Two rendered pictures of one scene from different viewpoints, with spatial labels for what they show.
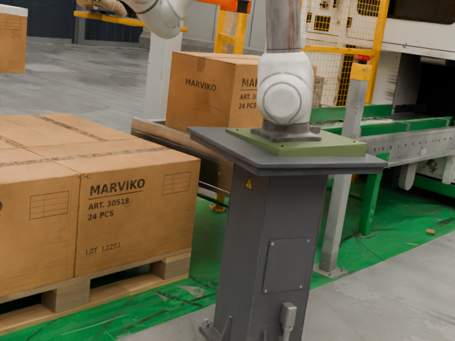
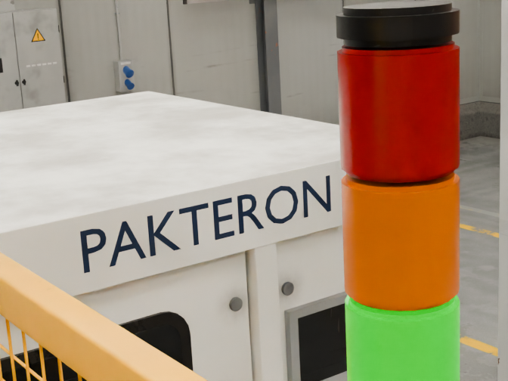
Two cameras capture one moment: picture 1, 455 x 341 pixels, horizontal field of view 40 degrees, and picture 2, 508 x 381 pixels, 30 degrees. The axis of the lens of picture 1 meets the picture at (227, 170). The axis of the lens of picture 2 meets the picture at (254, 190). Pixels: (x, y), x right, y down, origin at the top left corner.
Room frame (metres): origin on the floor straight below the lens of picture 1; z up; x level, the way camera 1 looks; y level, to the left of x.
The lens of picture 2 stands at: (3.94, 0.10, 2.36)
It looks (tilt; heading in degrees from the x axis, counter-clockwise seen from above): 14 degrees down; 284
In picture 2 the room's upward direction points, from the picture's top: 3 degrees counter-clockwise
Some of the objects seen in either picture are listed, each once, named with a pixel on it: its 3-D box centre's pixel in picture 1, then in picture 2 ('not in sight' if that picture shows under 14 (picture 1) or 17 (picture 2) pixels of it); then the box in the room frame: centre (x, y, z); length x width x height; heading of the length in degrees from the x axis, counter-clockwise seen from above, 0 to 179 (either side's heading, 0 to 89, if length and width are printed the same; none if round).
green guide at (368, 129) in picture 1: (399, 129); not in sight; (3.73, -0.99, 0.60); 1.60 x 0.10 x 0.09; 139
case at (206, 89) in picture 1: (242, 100); not in sight; (3.02, -0.03, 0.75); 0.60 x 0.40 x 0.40; 139
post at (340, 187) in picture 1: (343, 171); not in sight; (2.86, -0.54, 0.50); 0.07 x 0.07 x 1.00; 49
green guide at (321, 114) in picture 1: (326, 111); not in sight; (4.08, -0.59, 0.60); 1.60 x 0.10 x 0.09; 139
